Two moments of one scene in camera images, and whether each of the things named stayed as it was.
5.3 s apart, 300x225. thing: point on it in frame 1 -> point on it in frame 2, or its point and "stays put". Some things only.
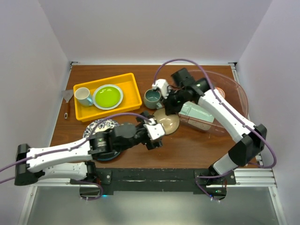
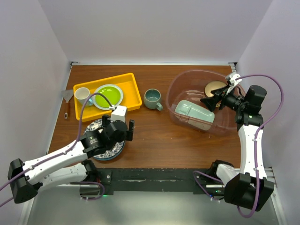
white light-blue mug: [81, 95] stays put
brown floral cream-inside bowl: [169, 123] -> [212, 85]
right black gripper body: [176, 99] -> [232, 101]
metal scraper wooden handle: [67, 94] stays put
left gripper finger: [145, 114] -> [105, 122]
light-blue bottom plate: [107, 159] stays put
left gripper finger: [153, 143] -> [129, 133]
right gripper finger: [171, 110] -> [218, 91]
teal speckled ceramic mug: [151, 99] stays put
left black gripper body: [141, 136] -> [123, 138]
